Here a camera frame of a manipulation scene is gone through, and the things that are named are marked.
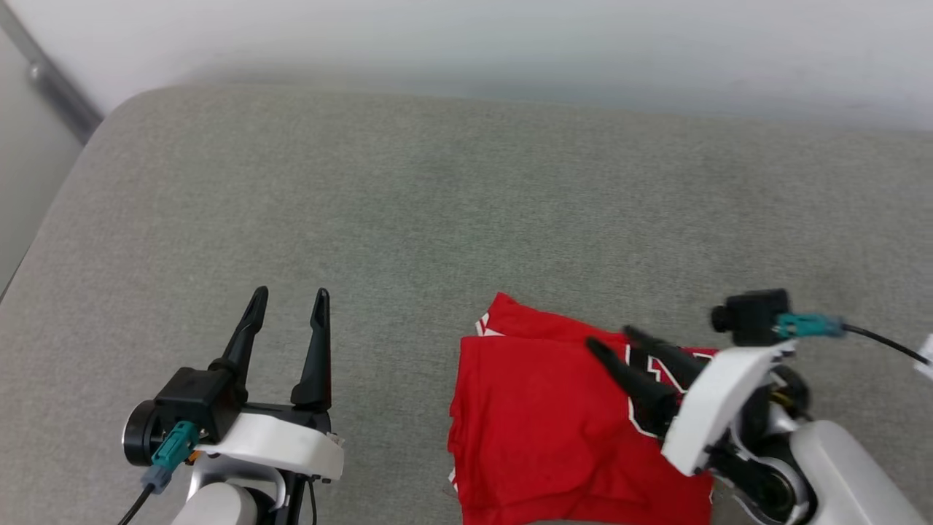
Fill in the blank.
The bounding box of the grey metal rail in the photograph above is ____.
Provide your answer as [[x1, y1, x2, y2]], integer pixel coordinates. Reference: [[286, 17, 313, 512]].
[[0, 0, 104, 145]]

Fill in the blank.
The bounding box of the black cable with teal plug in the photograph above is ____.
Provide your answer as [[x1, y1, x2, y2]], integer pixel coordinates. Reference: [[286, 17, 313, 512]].
[[117, 421, 199, 525], [774, 312, 933, 365]]

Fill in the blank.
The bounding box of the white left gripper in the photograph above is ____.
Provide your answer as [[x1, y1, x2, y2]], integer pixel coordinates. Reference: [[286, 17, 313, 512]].
[[197, 286, 345, 483]]

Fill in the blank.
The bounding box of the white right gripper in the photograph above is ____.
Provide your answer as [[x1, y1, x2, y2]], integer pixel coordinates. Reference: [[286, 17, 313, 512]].
[[585, 325, 797, 478]]

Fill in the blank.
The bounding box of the grey fabric sofa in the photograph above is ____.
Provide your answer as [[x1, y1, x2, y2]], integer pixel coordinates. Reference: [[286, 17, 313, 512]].
[[0, 84, 933, 525]]

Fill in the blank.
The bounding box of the red and white jersey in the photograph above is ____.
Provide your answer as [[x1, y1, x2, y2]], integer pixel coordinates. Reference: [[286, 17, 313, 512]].
[[446, 292, 722, 525]]

